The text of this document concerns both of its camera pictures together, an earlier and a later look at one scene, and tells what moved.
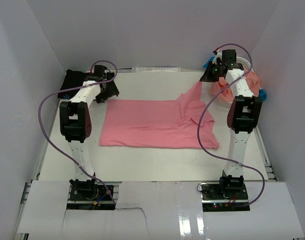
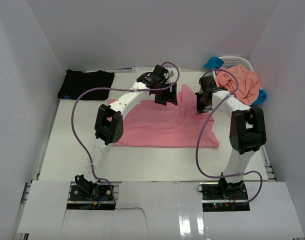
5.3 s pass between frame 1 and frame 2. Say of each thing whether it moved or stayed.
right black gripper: moved
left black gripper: moved
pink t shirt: stayed
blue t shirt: stayed
